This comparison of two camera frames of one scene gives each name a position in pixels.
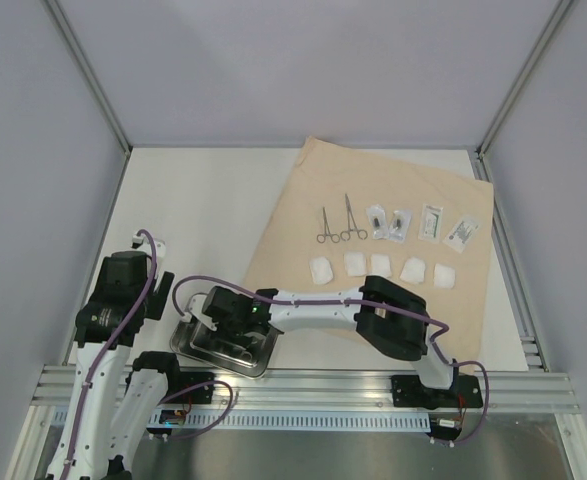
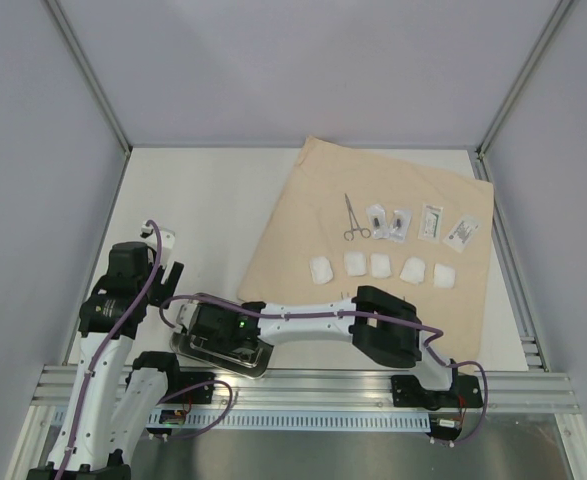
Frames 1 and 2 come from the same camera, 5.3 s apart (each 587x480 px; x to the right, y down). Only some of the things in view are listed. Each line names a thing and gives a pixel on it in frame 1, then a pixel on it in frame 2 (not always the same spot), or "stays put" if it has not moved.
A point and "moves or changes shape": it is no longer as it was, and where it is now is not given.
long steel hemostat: x=345 y=235 stays put
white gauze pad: x=443 y=276 stays put
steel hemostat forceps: x=322 y=237 moves or changes shape
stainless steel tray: x=246 y=356 stays put
